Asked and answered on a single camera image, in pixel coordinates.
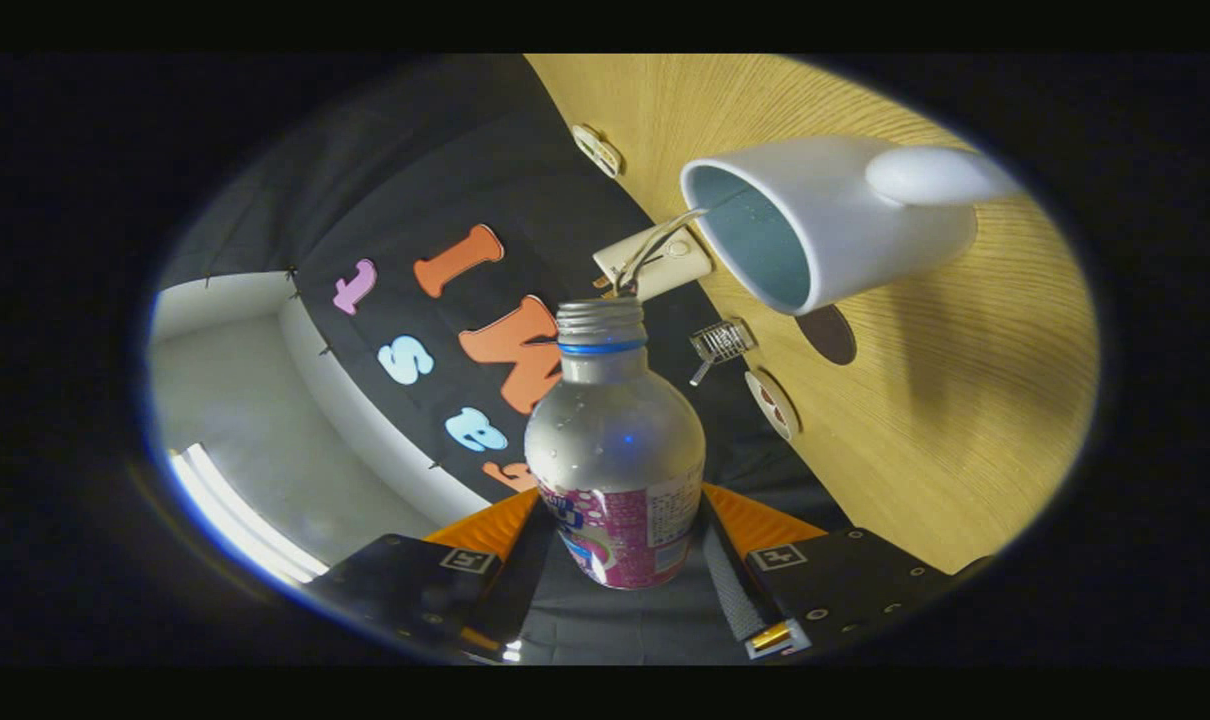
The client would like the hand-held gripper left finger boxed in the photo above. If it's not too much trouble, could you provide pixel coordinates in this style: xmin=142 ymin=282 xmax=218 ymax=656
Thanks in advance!
xmin=310 ymin=488 xmax=556 ymax=663

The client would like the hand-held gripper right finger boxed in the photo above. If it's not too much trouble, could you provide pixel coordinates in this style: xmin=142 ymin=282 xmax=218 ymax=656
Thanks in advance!
xmin=700 ymin=482 xmax=996 ymax=661

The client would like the silver juice bottle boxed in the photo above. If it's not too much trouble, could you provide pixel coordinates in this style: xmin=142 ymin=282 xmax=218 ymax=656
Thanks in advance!
xmin=523 ymin=296 xmax=707 ymax=591

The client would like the dark brown round coaster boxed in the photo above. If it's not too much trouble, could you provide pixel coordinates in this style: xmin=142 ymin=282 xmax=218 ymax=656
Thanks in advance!
xmin=797 ymin=304 xmax=858 ymax=366

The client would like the white cup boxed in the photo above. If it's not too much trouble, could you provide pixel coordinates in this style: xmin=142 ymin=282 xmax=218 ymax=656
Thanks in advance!
xmin=679 ymin=136 xmax=1026 ymax=317

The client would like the small white plate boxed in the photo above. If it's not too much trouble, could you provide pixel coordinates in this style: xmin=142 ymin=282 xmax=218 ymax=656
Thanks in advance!
xmin=744 ymin=368 xmax=801 ymax=442

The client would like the wooden table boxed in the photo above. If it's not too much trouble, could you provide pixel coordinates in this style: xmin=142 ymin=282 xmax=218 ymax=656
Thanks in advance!
xmin=525 ymin=55 xmax=1101 ymax=576

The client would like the narrow ceiling strip light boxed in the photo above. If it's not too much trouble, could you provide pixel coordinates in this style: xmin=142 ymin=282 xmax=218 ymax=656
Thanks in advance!
xmin=168 ymin=443 xmax=331 ymax=588

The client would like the white toaster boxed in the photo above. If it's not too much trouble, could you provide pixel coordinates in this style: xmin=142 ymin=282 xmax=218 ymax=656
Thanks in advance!
xmin=592 ymin=224 xmax=714 ymax=303

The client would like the black backdrop cloth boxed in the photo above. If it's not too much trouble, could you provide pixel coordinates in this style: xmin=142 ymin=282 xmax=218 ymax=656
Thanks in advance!
xmin=160 ymin=55 xmax=851 ymax=666

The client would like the white divided condiment dish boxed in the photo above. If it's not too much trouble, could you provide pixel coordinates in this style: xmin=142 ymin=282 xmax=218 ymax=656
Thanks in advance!
xmin=570 ymin=123 xmax=623 ymax=179

